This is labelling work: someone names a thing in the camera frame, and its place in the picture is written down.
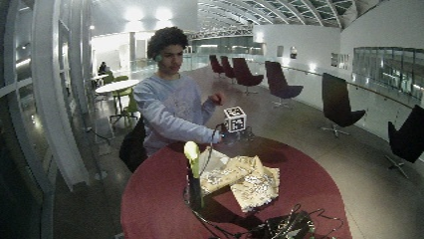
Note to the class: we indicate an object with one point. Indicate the large glass window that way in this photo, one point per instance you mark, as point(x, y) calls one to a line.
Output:
point(388, 71)

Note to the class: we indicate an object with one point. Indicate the green chair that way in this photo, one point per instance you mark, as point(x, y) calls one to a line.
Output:
point(130, 108)
point(120, 91)

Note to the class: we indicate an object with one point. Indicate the round wall picture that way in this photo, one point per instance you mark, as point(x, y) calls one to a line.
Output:
point(293, 52)

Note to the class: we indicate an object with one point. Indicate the white round table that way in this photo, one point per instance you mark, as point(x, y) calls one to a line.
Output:
point(117, 85)

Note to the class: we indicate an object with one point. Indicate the gold patterned snack packet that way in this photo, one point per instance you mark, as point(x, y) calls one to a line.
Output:
point(255, 189)
point(225, 176)

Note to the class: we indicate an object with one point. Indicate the white marker cube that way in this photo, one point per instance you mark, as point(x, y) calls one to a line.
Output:
point(234, 119)

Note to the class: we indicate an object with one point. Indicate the dark glass vase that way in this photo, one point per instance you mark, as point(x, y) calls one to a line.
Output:
point(194, 194)

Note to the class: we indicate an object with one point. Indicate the black chair with backrest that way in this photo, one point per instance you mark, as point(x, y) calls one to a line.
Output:
point(132, 146)

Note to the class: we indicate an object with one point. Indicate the small wall picture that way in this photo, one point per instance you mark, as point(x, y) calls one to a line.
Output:
point(279, 50)

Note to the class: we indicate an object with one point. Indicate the wide wall picture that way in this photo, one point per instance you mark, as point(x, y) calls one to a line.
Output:
point(339, 60)

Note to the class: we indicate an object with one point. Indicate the white flower with green stem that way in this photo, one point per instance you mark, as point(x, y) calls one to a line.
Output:
point(193, 152)

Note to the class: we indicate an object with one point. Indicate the the person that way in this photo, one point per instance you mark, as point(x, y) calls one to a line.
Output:
point(170, 106)

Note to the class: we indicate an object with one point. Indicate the dark purple swivel chair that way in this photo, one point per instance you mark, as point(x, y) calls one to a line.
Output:
point(278, 81)
point(215, 65)
point(336, 103)
point(243, 74)
point(408, 136)
point(227, 68)

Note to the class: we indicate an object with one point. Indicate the white paper packet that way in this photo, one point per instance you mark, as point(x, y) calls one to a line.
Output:
point(214, 161)

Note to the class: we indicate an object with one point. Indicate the green earpiece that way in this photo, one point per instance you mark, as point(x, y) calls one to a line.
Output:
point(157, 58)

